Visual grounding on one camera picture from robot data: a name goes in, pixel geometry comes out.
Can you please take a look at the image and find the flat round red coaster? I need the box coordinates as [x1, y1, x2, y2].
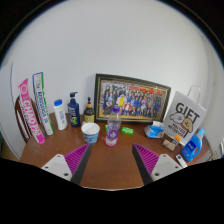
[104, 139, 120, 148]

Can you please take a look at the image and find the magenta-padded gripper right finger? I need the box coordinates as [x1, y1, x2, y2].
[131, 143, 183, 186]

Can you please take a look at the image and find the dark blue pump bottle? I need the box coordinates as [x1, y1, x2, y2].
[67, 91, 81, 128]

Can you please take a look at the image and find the white green tube box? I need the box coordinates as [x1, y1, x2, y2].
[32, 71, 55, 136]

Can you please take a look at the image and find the colourful puzzle cube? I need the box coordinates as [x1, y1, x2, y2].
[171, 134, 183, 147]

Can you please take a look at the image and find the small patterned packet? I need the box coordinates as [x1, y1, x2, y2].
[162, 138, 177, 152]

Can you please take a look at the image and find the small white remote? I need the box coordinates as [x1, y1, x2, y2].
[175, 153, 189, 169]

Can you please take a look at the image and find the dark wooden chair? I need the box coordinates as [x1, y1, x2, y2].
[14, 94, 41, 144]

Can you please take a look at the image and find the blue detergent bottle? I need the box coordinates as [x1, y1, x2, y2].
[181, 128, 206, 163]

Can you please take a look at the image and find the pink tube box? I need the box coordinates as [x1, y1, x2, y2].
[17, 77, 46, 145]

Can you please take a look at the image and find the dark amber pump bottle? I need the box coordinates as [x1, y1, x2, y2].
[83, 96, 96, 124]

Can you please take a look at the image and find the white refrigerator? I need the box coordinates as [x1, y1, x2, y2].
[0, 62, 26, 158]

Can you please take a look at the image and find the framed group picture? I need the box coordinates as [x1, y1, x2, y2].
[93, 73, 172, 125]

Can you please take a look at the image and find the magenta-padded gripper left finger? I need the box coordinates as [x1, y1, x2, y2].
[41, 143, 93, 186]

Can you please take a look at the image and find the clear purple-capped water bottle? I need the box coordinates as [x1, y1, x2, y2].
[105, 105, 122, 147]

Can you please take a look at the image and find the white printed gift bag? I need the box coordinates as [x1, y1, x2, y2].
[162, 85, 208, 146]

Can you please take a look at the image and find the blue tissue pack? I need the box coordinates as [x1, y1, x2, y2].
[143, 120, 166, 139]

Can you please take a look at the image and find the white blue-capped bottle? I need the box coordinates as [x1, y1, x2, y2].
[53, 98, 69, 131]

